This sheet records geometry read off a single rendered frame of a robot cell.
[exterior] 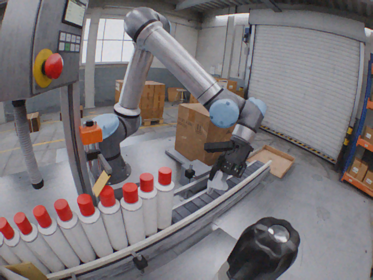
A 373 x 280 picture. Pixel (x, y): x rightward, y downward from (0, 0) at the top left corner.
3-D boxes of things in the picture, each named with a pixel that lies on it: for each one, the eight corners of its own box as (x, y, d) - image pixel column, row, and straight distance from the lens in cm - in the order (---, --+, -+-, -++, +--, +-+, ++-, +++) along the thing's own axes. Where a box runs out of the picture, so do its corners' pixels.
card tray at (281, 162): (281, 178, 106) (283, 173, 104) (245, 160, 113) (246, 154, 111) (293, 163, 133) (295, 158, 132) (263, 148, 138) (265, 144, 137)
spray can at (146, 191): (146, 240, 53) (142, 185, 38) (136, 228, 56) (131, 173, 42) (160, 233, 55) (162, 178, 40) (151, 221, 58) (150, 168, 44)
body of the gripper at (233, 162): (231, 178, 56) (250, 143, 56) (211, 165, 60) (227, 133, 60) (239, 180, 63) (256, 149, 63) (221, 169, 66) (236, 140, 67)
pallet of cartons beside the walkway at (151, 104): (164, 124, 410) (167, 84, 390) (129, 128, 375) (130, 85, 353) (142, 110, 511) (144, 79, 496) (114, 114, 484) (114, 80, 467)
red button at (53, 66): (38, 55, 28) (53, 52, 26) (52, 55, 31) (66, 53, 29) (38, 82, 28) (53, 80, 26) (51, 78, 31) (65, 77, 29)
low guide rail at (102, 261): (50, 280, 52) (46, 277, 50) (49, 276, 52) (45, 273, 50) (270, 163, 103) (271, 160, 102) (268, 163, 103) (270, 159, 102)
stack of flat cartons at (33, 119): (16, 136, 450) (14, 122, 441) (20, 128, 499) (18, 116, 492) (39, 131, 436) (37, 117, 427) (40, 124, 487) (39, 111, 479)
